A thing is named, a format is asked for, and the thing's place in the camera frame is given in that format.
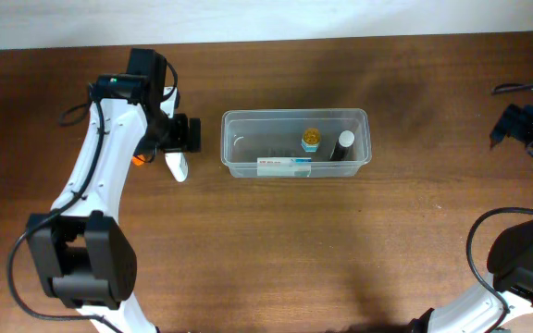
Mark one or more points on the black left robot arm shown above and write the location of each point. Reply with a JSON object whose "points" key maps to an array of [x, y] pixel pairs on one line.
{"points": [[80, 254]]}

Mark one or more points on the clear plastic container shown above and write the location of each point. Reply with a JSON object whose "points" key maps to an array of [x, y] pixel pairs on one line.
{"points": [[247, 135]]}

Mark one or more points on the white spray bottle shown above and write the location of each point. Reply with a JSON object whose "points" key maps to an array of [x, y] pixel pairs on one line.
{"points": [[177, 165]]}

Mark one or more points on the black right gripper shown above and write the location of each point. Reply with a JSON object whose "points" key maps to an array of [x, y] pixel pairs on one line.
{"points": [[514, 120]]}

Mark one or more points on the small jar gold lid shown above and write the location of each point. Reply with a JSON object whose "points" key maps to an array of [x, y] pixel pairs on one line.
{"points": [[311, 139]]}

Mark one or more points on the orange tube white cap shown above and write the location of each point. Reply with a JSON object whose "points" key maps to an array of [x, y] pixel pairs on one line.
{"points": [[137, 161]]}

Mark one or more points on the dark bottle white cap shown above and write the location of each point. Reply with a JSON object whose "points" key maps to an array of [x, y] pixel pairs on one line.
{"points": [[342, 146]]}

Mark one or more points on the white green medicine box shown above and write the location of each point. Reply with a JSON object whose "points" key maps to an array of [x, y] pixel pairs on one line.
{"points": [[282, 167]]}

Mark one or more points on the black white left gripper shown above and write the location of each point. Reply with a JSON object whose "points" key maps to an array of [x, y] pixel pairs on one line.
{"points": [[193, 135]]}

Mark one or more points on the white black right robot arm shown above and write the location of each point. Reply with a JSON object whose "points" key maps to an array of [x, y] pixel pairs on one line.
{"points": [[506, 292]]}

